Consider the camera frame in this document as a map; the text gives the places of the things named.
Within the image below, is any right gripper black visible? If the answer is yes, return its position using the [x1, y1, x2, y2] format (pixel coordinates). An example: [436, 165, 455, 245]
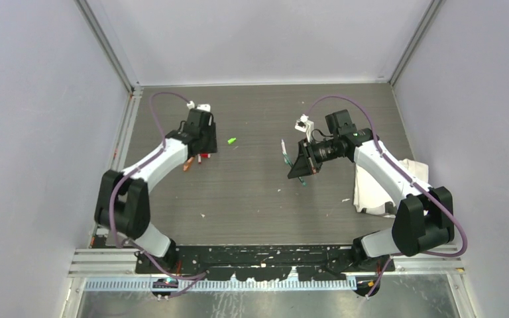
[288, 137, 345, 180]

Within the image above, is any white cloth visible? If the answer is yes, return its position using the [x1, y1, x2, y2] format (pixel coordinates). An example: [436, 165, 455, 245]
[353, 159, 429, 219]

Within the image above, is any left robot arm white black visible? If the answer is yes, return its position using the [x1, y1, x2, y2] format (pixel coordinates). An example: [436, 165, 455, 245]
[94, 104, 217, 274]

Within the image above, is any aluminium frame rail left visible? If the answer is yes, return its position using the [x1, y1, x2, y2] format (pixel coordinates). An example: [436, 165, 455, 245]
[90, 87, 144, 246]

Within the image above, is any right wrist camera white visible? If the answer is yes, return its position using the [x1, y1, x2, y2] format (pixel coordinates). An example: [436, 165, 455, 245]
[294, 114, 314, 142]

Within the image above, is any orange highlighter pen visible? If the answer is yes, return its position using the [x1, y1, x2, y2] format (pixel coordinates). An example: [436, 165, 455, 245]
[183, 156, 196, 172]

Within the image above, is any dark green pen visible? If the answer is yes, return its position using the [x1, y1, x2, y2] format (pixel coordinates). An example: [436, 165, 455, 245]
[282, 153, 307, 187]

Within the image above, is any white pen teal end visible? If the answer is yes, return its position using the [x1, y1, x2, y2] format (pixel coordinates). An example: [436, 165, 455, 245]
[280, 139, 287, 157]

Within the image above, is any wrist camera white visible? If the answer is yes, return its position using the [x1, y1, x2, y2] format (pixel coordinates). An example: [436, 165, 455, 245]
[186, 101, 211, 112]
[294, 114, 314, 142]

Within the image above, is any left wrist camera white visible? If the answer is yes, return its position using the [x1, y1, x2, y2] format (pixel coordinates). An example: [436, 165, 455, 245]
[186, 101, 211, 112]

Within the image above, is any slotted cable duct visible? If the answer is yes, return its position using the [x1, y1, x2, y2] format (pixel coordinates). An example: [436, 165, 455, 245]
[84, 276, 357, 292]

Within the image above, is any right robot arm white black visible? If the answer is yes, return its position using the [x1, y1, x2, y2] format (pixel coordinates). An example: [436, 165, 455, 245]
[288, 110, 455, 271]

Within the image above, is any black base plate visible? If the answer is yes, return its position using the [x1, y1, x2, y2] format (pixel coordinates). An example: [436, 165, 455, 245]
[135, 244, 388, 282]

